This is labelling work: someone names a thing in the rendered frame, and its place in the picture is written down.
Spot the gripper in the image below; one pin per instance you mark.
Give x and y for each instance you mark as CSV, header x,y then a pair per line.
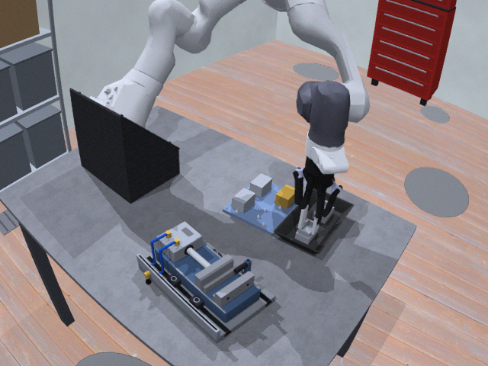
x,y
320,183

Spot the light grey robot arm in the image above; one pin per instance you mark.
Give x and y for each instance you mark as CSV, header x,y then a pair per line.
x,y
327,103

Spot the yellow block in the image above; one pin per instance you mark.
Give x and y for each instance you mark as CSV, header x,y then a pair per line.
x,y
285,197

